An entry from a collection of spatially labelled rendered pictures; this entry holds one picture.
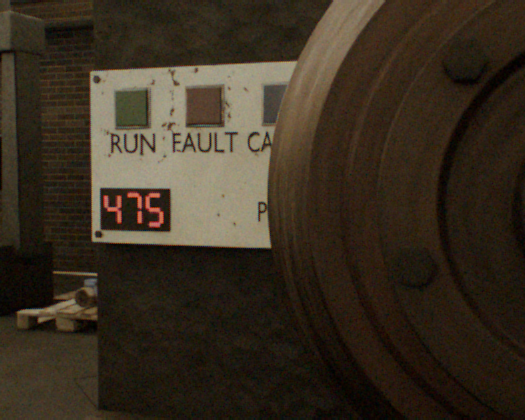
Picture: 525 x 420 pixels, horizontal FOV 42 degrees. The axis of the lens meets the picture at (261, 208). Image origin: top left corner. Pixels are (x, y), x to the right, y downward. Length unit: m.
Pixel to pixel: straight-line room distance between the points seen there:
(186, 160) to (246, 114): 0.08
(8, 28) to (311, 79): 5.38
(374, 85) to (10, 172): 5.41
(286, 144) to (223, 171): 0.17
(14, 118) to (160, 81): 5.10
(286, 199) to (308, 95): 0.08
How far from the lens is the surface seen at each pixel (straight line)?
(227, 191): 0.67
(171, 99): 0.70
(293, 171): 0.51
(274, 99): 0.65
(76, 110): 7.86
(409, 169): 0.41
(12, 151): 5.80
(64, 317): 5.10
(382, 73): 0.47
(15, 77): 5.82
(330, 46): 0.52
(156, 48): 0.73
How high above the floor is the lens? 1.13
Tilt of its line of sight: 3 degrees down
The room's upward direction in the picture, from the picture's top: straight up
